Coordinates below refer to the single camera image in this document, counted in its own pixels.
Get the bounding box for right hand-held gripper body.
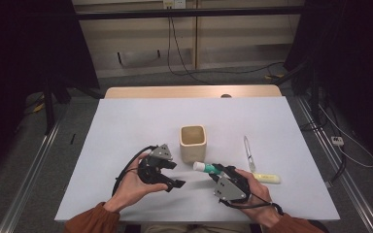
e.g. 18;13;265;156
213;164;252;205

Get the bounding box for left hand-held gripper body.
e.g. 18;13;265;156
138;144;173;187

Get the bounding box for white and green glue stick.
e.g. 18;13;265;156
192;160;222;176

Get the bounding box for beige square pen cup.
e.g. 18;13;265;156
179;124;208;164

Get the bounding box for clear pen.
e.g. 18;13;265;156
243;135;256;173

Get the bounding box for yellow highlighter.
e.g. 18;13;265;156
252;173;282;184

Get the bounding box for person's left hand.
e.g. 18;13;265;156
105;153;169;213

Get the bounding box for person's right hand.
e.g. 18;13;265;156
229;168;283;227

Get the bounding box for white table mat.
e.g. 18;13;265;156
53;96;341;223

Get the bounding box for white power strip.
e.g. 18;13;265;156
330;135;345;147

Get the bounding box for black metal stand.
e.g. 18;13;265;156
42;74;105;135

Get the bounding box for black horizontal bar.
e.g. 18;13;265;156
76;5;305;21

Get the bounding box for black curtain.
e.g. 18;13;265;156
0;0;100;183
285;0;373;176

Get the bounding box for left hand-held gripper black cable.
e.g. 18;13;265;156
111;145;158;197

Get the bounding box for hand-held gripper black cable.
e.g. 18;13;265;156
220;193;285;216
111;145;158;197

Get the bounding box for right hand-held gripper black cable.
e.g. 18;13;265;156
220;193;285;216

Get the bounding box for black cable bundle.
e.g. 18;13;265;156
299;96;348;185

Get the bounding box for aluminium floor rail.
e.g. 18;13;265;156
295;96;373;233
0;113;66;233

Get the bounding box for long black floor cable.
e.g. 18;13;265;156
166;16;286;85

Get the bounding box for white floor cable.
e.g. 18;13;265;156
317;103;373;169

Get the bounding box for white wall socket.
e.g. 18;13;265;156
162;0;187;10

